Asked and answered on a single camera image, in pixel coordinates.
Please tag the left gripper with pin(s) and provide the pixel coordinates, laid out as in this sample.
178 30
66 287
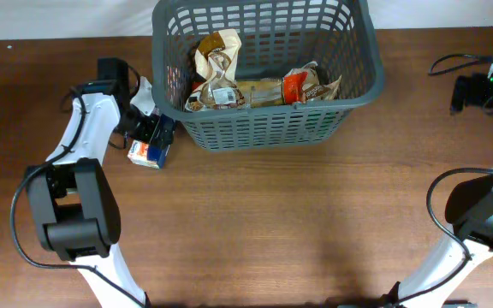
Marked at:
165 132

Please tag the tissue pack multipack box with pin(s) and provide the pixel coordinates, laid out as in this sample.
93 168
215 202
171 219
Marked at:
147 155

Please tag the snack bag beige brown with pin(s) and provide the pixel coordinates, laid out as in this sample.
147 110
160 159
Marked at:
216 60
319 85

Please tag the long pasta package red ends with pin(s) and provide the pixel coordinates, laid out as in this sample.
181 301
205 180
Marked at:
273 92

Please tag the grey plastic shopping basket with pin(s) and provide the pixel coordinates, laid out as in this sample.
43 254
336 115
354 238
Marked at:
276 37

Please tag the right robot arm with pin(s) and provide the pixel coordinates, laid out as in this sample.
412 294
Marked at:
468 226

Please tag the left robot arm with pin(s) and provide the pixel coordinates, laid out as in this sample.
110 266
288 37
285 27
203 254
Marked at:
75 213

